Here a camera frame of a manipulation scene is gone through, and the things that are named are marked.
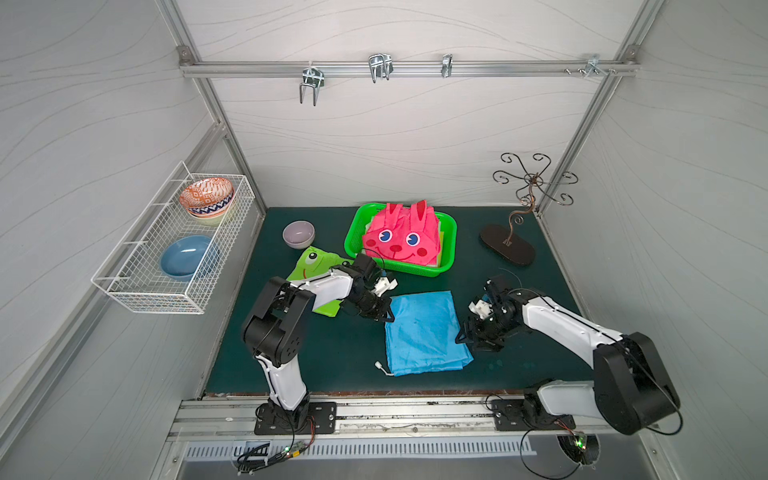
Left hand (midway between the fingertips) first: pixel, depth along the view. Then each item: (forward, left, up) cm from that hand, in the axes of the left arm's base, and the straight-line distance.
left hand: (392, 319), depth 87 cm
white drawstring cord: (-12, +4, -3) cm, 13 cm away
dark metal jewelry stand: (+31, -38, -1) cm, 49 cm away
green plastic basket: (+35, +13, +4) cm, 37 cm away
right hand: (-6, -21, 0) cm, 22 cm away
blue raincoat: (-4, -9, -2) cm, 10 cm away
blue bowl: (+1, +48, +30) cm, 56 cm away
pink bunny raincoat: (+29, -4, +5) cm, 30 cm away
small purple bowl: (+32, +36, +1) cm, 48 cm away
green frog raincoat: (+21, +28, -1) cm, 35 cm away
